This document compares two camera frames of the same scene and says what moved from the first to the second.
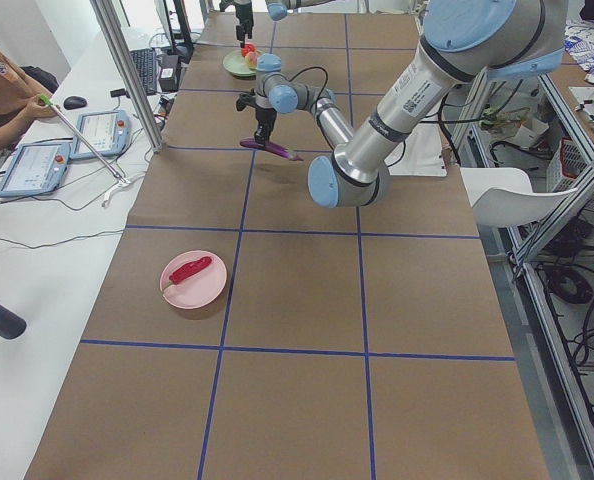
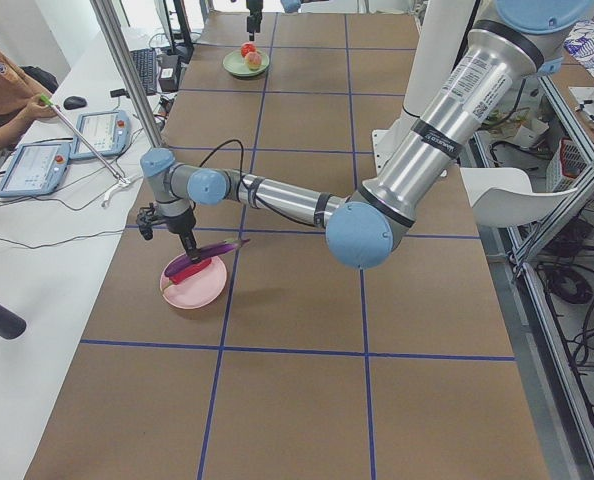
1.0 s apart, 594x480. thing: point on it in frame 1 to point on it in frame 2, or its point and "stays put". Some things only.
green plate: (234, 63) stays put
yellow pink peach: (251, 59) stays put
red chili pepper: (188, 270) stays put
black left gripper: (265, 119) to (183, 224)
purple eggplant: (251, 143) to (185, 261)
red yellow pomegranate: (248, 48) stays put
